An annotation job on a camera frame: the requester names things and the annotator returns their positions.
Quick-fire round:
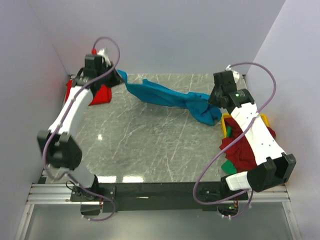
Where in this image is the aluminium frame rail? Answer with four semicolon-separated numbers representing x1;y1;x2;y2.
26;183;291;205

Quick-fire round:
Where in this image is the blue t shirt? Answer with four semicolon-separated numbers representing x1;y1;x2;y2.
117;70;222;126

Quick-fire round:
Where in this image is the folded red t shirt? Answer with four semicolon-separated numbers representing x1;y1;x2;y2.
64;79;112;106

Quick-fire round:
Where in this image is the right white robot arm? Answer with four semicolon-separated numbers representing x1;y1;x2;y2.
208;70;297;192

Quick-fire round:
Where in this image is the dark red t shirt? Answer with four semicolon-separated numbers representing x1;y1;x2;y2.
219;118;277;173

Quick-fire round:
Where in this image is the yellow plastic bin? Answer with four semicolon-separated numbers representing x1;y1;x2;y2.
220;112;288;186

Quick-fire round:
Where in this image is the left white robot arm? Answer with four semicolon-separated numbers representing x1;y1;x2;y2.
37;48;124;193

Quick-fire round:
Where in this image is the black base beam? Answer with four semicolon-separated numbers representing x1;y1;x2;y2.
70;181;241;216

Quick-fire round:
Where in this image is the green t shirt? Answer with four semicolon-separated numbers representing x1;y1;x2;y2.
220;126;237;175

